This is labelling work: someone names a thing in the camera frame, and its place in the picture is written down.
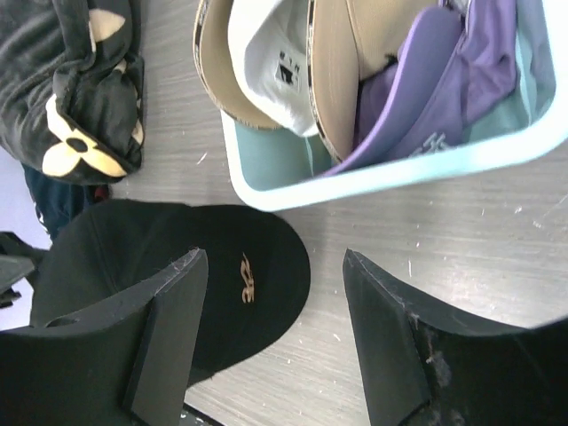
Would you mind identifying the black floral fleece blanket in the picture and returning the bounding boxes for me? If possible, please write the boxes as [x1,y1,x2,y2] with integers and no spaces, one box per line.
[1,1,144,185]

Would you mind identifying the white cap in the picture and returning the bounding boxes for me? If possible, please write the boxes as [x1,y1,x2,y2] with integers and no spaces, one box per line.
[228,0,318,138]

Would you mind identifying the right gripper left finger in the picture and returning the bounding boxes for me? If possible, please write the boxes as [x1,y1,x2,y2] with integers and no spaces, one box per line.
[1,249,208,425]

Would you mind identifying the navy jersey garment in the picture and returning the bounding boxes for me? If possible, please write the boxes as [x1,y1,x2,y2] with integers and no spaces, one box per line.
[22,165,110,241]

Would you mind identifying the purple cap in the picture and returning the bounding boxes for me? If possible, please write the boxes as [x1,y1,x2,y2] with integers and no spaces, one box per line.
[327,1,517,176]

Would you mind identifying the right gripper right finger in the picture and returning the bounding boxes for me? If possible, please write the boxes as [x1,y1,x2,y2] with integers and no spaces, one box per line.
[343,250,567,425]

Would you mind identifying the tan cap black logo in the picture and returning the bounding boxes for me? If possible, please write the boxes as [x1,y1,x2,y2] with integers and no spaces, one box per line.
[193,0,280,130]

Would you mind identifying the teal plastic bin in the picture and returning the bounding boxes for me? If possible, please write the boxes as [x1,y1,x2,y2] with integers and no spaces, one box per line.
[221,0,567,212]

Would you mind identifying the black cap gold logo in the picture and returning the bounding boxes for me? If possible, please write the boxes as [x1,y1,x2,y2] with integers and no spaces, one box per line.
[30,200,311,384]

